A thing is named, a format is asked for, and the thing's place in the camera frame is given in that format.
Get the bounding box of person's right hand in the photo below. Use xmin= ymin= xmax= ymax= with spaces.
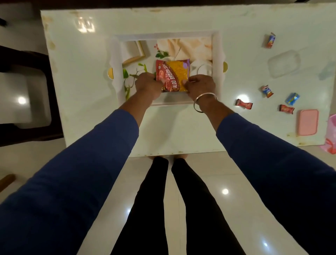
xmin=182 ymin=74 xmax=217 ymax=105

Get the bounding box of person's left hand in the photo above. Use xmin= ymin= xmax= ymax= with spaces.
xmin=134 ymin=72 xmax=166 ymax=101

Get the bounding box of red yellow snack packet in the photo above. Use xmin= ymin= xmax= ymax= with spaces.
xmin=155 ymin=59 xmax=190 ymax=93

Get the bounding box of red candy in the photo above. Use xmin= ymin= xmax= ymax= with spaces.
xmin=279 ymin=104 xmax=295 ymax=115
xmin=235 ymin=98 xmax=254 ymax=110

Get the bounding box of white leaf print tray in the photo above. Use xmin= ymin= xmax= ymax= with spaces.
xmin=107 ymin=30 xmax=229 ymax=107

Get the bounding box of person's left forearm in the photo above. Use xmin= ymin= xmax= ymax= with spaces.
xmin=0 ymin=90 xmax=155 ymax=255

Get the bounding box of person's right forearm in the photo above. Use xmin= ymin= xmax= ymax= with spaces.
xmin=198 ymin=96 xmax=336 ymax=255

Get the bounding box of person's right leg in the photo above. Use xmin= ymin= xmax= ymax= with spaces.
xmin=171 ymin=154 xmax=246 ymax=255

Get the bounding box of person's leg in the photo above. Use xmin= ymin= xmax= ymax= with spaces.
xmin=171 ymin=154 xmax=246 ymax=255
xmin=110 ymin=155 xmax=170 ymax=255

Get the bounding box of person's left leg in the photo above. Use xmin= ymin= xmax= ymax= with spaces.
xmin=110 ymin=155 xmax=170 ymax=255

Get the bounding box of silver bangle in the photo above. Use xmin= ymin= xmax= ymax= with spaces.
xmin=193 ymin=92 xmax=219 ymax=113

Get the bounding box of dark brown stool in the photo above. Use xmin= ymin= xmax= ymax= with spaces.
xmin=0 ymin=45 xmax=64 ymax=147

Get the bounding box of pink container lid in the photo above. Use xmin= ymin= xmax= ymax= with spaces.
xmin=297 ymin=109 xmax=320 ymax=137

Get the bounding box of pink plastic bin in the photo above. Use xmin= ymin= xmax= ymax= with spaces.
xmin=320 ymin=113 xmax=336 ymax=155

